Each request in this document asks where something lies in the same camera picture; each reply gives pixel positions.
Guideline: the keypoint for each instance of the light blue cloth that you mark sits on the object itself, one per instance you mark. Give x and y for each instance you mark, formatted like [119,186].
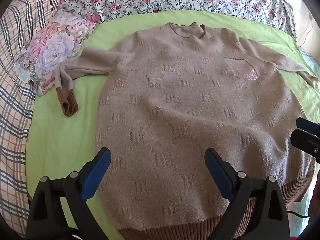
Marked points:
[311,60]

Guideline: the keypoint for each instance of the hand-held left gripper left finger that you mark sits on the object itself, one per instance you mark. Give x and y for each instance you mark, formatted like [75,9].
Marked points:
[96,173]

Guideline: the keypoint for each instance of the green bed sheet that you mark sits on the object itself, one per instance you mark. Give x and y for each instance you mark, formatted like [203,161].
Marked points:
[62,142]

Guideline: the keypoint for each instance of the beige knitted sweater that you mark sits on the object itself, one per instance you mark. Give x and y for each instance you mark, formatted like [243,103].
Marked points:
[175,105]

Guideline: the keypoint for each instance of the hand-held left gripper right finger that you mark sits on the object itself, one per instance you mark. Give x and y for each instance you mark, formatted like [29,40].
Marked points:
[218,173]

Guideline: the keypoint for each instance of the plaid blanket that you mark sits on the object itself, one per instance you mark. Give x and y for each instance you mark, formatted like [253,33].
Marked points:
[15,105]

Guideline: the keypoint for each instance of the large-flower print pillow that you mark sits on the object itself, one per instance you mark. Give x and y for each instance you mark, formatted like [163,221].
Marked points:
[55,45]

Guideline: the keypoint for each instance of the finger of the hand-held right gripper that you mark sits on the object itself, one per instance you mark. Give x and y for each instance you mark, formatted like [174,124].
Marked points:
[306,125]
[303,140]

